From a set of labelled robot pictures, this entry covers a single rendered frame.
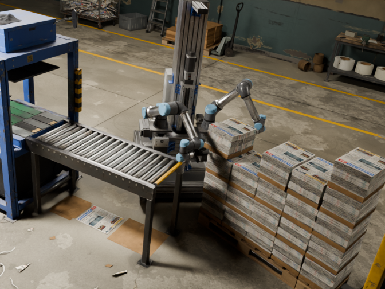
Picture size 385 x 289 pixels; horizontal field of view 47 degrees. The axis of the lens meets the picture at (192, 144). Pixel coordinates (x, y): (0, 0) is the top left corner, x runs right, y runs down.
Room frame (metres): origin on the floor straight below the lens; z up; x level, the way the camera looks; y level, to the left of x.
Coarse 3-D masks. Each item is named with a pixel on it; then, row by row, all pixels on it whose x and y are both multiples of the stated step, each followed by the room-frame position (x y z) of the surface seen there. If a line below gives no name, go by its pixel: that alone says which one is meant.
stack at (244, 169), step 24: (216, 168) 3.53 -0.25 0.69; (240, 168) 3.36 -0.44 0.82; (216, 192) 3.50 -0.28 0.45; (240, 192) 3.32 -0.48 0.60; (264, 192) 3.18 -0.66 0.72; (216, 216) 3.47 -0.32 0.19; (240, 216) 3.29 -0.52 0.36; (264, 216) 3.13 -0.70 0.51; (312, 216) 2.87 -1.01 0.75; (240, 240) 3.26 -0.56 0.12; (264, 240) 3.10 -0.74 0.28; (288, 240) 2.96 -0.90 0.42; (264, 264) 3.08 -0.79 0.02; (288, 264) 2.92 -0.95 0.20
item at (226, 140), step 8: (208, 128) 3.62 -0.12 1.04; (216, 128) 3.56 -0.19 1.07; (224, 128) 3.59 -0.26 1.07; (208, 136) 3.61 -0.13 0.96; (216, 136) 3.55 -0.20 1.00; (224, 136) 3.49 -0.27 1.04; (232, 136) 3.45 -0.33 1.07; (240, 136) 3.52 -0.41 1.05; (216, 144) 3.53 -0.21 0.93; (224, 144) 3.48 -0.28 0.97; (232, 144) 3.45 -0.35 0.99; (240, 144) 3.55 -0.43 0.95; (224, 152) 3.46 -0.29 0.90; (232, 152) 3.48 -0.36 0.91
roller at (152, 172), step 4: (164, 160) 3.36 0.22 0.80; (168, 160) 3.39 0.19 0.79; (160, 164) 3.29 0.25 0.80; (164, 164) 3.32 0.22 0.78; (152, 168) 3.21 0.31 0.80; (156, 168) 3.22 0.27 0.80; (160, 168) 3.26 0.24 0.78; (148, 172) 3.13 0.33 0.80; (152, 172) 3.15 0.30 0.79; (156, 172) 3.20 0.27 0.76; (144, 176) 3.06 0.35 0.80; (148, 176) 3.08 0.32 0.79; (144, 180) 3.02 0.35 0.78
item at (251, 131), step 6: (228, 120) 3.80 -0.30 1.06; (234, 120) 3.81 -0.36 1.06; (234, 126) 3.70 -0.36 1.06; (240, 126) 3.71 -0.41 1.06; (246, 126) 3.73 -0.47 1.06; (252, 132) 3.66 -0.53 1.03; (246, 138) 3.61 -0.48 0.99; (252, 138) 3.68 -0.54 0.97; (246, 144) 3.63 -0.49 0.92; (252, 144) 3.71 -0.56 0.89
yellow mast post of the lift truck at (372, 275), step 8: (384, 240) 2.34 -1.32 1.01; (384, 248) 2.33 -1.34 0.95; (376, 256) 2.35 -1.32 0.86; (384, 256) 2.32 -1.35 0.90; (376, 264) 2.34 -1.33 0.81; (384, 264) 2.31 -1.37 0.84; (376, 272) 2.32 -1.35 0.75; (384, 272) 2.30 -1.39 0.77; (368, 280) 2.34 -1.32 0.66; (376, 280) 2.31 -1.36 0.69; (368, 288) 2.33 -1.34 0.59; (376, 288) 2.30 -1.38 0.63
